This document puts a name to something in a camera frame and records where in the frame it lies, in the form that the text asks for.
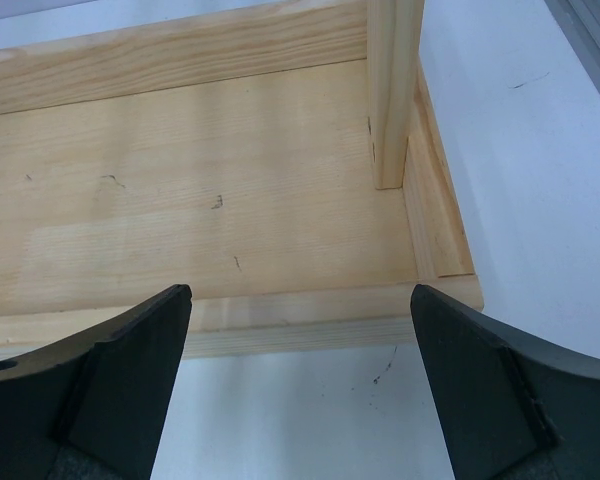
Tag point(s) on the wooden clothes rack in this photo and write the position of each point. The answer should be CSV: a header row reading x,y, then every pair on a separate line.
x,y
282,160

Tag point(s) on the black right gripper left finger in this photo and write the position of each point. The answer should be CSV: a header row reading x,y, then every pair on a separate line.
x,y
93,405

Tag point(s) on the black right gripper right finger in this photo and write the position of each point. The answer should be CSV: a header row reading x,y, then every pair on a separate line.
x,y
511,405

